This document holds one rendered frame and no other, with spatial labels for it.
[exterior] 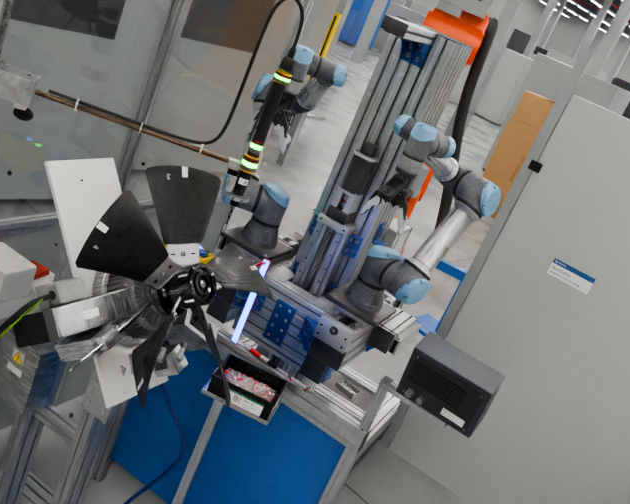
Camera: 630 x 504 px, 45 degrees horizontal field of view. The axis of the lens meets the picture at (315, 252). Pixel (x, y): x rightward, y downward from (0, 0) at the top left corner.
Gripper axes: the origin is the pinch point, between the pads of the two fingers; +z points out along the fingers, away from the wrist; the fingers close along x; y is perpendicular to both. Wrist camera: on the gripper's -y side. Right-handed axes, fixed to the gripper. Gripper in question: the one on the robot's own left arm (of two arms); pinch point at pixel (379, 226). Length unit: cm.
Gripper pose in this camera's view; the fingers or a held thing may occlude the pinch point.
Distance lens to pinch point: 249.3
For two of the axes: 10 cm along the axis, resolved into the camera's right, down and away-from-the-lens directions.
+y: 4.6, -1.5, 8.8
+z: -3.7, 8.6, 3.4
